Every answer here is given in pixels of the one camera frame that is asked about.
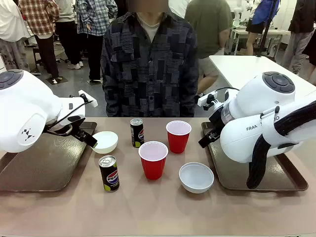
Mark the white folding table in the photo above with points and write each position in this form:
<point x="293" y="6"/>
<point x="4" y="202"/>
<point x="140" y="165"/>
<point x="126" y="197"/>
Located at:
<point x="234" y="69"/>

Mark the red plastic cup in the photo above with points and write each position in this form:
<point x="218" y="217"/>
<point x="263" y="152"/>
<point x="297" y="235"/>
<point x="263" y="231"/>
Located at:
<point x="153" y="160"/>
<point x="178" y="138"/>

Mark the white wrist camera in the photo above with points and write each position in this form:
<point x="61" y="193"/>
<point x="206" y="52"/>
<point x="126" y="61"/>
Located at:
<point x="207" y="98"/>
<point x="89" y="100"/>

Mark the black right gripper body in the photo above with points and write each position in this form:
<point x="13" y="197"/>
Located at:
<point x="216" y="123"/>

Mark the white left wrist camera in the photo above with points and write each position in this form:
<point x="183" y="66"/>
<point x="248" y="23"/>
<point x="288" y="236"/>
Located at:
<point x="89" y="100"/>

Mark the white background workbench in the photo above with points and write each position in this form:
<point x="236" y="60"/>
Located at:
<point x="271" y="33"/>

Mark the person in blue plaid shirt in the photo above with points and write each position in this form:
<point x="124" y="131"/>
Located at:
<point x="95" y="29"/>

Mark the person in red plaid shirt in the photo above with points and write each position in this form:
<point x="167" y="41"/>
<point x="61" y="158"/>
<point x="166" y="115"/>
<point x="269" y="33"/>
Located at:
<point x="40" y="29"/>

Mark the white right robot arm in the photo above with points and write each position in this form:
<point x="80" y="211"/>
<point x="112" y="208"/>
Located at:
<point x="247" y="98"/>

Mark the white bowl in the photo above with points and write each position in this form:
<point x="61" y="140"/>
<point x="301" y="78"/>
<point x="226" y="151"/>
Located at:
<point x="107" y="143"/>
<point x="196" y="177"/>

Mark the black Pepsi can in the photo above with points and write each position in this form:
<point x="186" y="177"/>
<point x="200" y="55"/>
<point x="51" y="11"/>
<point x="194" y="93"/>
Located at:
<point x="137" y="134"/>
<point x="109" y="175"/>

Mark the brown plastic tray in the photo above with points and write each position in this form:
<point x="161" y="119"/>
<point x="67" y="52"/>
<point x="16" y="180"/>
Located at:
<point x="49" y="168"/>
<point x="234" y="175"/>

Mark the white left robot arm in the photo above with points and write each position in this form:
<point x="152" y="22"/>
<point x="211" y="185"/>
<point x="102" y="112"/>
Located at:
<point x="22" y="108"/>

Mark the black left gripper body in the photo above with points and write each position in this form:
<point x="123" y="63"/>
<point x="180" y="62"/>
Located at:
<point x="71" y="129"/>

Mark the person in white shirt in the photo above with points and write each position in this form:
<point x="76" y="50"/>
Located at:
<point x="11" y="29"/>

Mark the person in patchwork shirt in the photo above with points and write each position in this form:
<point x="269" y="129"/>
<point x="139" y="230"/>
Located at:
<point x="150" y="74"/>

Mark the black pole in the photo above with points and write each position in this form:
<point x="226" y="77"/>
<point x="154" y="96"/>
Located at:
<point x="266" y="27"/>

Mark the person in green t-shirt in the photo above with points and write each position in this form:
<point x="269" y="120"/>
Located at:
<point x="209" y="32"/>

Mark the person in grey top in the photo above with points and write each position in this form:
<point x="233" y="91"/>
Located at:
<point x="67" y="29"/>

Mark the person in black jacket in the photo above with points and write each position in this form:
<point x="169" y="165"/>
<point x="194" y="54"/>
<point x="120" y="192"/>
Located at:
<point x="298" y="32"/>

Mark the person in blue jacket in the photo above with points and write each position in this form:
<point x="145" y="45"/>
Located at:
<point x="260" y="17"/>

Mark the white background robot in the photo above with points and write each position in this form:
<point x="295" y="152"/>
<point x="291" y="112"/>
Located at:
<point x="238" y="10"/>

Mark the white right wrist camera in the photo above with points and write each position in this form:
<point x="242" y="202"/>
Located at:
<point x="207" y="98"/>

